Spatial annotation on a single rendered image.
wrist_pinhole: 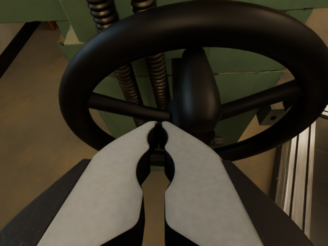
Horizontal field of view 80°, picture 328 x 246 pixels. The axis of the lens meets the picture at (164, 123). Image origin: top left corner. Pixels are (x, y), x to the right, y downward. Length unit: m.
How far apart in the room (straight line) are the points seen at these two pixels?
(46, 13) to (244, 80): 0.39
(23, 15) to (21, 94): 1.28
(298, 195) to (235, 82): 0.58
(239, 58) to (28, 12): 0.36
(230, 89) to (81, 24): 0.35
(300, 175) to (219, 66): 0.65
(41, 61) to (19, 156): 0.77
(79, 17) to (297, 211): 0.87
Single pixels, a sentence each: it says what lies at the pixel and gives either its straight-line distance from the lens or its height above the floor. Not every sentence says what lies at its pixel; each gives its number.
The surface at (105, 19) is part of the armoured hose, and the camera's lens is 0.23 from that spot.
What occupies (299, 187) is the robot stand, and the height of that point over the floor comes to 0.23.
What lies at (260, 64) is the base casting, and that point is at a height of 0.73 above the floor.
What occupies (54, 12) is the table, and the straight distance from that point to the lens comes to 0.38.
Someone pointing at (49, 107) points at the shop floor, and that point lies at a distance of 1.48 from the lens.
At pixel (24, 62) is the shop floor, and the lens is 1.90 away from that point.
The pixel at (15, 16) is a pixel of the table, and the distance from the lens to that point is 0.41.
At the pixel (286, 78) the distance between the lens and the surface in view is 0.62.
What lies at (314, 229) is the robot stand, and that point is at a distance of 0.95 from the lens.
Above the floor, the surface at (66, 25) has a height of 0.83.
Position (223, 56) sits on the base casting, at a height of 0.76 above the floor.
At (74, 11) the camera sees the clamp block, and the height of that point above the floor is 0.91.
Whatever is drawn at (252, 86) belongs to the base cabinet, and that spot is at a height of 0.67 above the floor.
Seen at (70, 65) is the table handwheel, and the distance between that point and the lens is 0.18.
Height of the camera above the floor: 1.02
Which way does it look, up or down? 60 degrees down
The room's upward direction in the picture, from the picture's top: 5 degrees counter-clockwise
